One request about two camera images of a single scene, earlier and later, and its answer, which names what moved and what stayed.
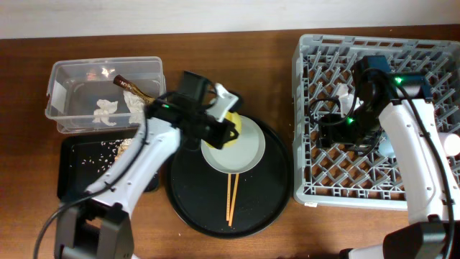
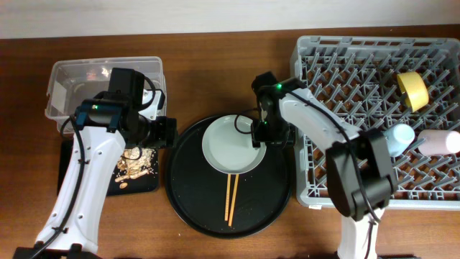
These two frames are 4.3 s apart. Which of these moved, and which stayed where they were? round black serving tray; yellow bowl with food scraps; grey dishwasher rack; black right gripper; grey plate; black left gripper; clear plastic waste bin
Moved: black right gripper; black left gripper; yellow bowl with food scraps
Stayed: round black serving tray; grey dishwasher rack; grey plate; clear plastic waste bin
